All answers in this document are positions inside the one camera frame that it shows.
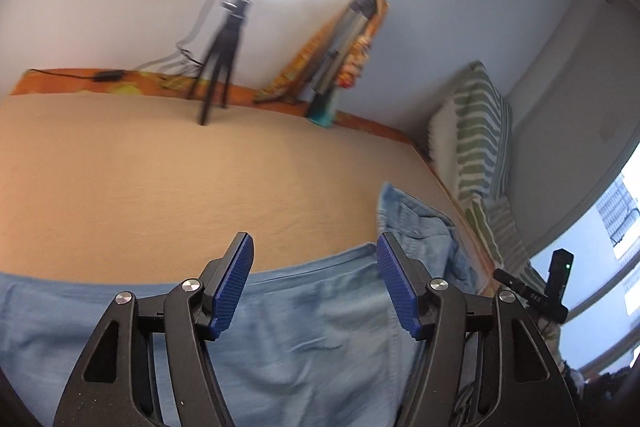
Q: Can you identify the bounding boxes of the black tripod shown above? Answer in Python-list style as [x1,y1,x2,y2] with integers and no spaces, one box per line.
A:
[187,0,251,126]

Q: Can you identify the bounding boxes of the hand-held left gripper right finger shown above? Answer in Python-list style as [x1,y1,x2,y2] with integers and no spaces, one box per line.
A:
[375,232,581,427]

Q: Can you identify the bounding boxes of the beige blanket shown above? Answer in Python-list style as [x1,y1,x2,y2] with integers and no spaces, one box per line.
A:
[0,93,451,288]

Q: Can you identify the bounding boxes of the green striped cloth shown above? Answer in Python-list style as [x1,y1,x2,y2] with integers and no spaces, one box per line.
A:
[460,194,561,343]

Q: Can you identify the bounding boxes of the folded metal frame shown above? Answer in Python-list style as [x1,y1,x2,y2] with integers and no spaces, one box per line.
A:
[310,0,377,108]

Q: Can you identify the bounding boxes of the black power cable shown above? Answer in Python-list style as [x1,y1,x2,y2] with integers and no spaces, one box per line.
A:
[27,39,211,82]

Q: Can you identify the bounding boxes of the window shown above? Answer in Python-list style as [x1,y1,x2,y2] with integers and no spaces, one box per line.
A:
[530,157,640,373]

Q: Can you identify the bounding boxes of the green striped white pillow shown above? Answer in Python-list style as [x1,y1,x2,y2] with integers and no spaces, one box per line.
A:
[427,61,515,198]

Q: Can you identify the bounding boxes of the orange patterned cloth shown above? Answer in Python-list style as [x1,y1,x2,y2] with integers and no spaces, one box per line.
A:
[255,0,390,104]

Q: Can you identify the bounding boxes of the light blue denim pants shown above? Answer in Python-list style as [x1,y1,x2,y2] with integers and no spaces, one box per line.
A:
[0,184,481,427]

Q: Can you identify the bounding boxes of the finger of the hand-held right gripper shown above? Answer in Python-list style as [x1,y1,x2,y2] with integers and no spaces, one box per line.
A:
[492,269,538,305]

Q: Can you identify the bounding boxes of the person's right forearm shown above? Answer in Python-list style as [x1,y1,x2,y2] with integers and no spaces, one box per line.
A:
[562,357,640,410]

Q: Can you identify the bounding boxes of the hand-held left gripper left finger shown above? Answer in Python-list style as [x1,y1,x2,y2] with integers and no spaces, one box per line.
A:
[52,232,256,427]

